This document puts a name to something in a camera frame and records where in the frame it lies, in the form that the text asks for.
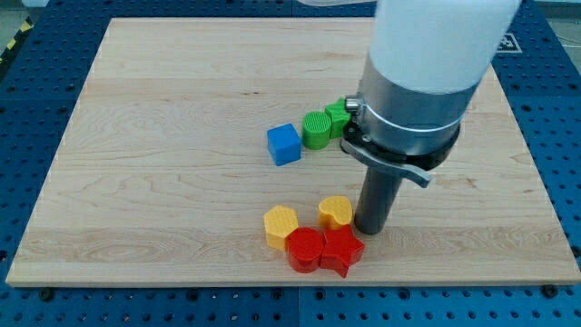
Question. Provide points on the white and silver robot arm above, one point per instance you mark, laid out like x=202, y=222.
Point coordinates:
x=425, y=61

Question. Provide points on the wooden board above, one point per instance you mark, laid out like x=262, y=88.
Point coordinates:
x=163, y=175

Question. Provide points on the blue cube block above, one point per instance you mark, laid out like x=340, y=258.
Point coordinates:
x=284, y=144

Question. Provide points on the black and white fiducial tag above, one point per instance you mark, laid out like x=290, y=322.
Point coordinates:
x=508, y=45

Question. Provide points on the red cylinder block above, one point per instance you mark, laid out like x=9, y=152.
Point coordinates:
x=305, y=246

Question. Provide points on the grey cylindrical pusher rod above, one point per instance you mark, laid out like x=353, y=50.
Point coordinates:
x=377, y=195

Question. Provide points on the yellow hexagon block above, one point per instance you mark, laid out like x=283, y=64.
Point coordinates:
x=279, y=222

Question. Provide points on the yellow heart block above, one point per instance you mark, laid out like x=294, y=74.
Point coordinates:
x=335, y=212

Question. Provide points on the black clamp with grey lever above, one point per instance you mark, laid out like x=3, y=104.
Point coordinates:
x=414, y=167

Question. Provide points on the red star block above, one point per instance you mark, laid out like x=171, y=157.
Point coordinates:
x=341, y=250

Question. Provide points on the green star block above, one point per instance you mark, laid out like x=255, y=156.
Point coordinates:
x=338, y=116

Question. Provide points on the green cylinder block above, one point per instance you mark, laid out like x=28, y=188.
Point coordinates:
x=316, y=130

